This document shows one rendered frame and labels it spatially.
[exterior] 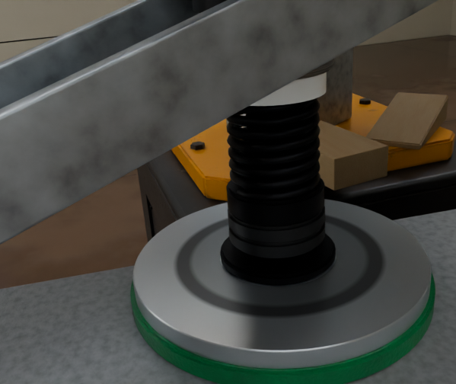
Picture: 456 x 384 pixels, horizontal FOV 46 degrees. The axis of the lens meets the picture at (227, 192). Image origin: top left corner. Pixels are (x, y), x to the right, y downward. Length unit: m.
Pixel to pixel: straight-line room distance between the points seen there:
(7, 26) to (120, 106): 6.06
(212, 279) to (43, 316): 0.13
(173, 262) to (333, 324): 0.13
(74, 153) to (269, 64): 0.11
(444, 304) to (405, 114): 0.70
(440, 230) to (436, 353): 0.16
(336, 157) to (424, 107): 0.35
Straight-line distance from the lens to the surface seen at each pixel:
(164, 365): 0.35
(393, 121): 1.05
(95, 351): 0.37
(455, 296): 0.42
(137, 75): 0.24
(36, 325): 0.41
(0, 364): 0.39
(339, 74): 1.09
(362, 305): 0.35
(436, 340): 0.37
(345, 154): 0.80
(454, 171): 1.00
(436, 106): 1.10
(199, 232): 0.43
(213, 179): 0.87
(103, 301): 0.42
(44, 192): 0.24
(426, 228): 0.50
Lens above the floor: 1.10
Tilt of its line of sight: 23 degrees down
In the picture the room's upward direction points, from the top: 4 degrees counter-clockwise
